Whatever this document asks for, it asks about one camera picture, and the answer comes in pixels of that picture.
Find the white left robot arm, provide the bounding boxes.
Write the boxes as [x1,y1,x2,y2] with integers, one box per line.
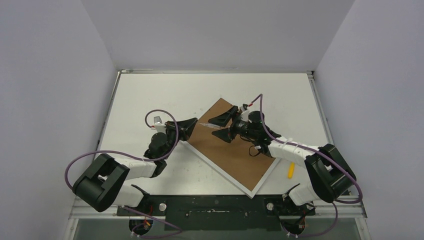
[65,116,198,216]

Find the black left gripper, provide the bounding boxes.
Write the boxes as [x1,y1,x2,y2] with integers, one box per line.
[162,118,198,160]

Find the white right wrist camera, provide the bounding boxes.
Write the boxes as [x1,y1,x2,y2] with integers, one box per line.
[239,103,252,122]

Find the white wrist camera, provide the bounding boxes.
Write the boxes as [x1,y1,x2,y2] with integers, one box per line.
[151,116,166,132]
[239,103,252,122]

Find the white picture frame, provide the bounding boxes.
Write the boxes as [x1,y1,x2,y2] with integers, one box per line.
[183,98,280,199]

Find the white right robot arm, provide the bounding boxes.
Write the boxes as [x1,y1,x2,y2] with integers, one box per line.
[208,105,357,215]

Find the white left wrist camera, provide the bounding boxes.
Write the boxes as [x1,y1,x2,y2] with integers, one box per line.
[151,116,166,132]

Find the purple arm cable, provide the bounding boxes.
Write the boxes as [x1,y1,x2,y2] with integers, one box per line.
[249,94,364,239]
[63,109,183,240]

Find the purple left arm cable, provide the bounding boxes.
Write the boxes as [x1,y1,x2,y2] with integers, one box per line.
[63,109,183,240]

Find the clear handle screwdriver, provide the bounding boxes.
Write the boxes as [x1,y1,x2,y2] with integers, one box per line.
[196,122,222,130]

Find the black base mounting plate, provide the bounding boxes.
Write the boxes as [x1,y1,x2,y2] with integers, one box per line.
[116,194,316,231]

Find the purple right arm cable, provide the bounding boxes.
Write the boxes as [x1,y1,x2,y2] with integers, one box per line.
[249,94,364,239]

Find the yellow handle screwdriver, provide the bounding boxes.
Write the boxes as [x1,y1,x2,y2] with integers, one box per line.
[287,162,295,179]

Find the aluminium table front rail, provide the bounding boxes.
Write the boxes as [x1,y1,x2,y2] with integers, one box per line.
[69,197,367,220]

